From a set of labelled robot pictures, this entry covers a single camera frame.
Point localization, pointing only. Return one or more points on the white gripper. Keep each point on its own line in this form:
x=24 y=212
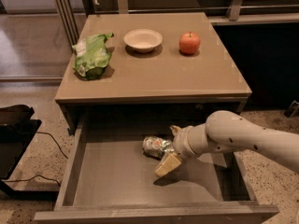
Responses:
x=181 y=143

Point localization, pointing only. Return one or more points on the crushed 7up soda can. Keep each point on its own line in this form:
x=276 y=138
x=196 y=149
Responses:
x=156 y=147

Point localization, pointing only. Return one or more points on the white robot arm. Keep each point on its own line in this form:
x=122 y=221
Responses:
x=225 y=131

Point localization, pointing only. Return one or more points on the grey cabinet counter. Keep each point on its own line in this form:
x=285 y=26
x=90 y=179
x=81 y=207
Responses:
x=165 y=75

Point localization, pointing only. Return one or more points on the open grey top drawer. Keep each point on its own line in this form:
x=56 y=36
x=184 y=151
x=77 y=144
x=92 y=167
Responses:
x=109 y=180

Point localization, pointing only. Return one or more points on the red apple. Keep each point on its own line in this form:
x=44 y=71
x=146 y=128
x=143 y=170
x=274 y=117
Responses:
x=189 y=43

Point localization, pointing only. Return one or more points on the white paper bowl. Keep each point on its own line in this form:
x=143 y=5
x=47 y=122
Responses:
x=143 y=40

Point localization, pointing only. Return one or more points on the green chip bag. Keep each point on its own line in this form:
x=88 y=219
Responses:
x=92 y=56

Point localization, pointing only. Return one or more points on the black object on floor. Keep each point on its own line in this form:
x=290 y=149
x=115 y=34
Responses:
x=292 y=110

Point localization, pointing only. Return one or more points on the black furniture piece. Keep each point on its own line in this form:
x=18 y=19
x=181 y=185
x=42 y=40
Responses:
x=17 y=130

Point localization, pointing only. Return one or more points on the metal shelf frame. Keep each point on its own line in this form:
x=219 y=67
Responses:
x=219 y=11

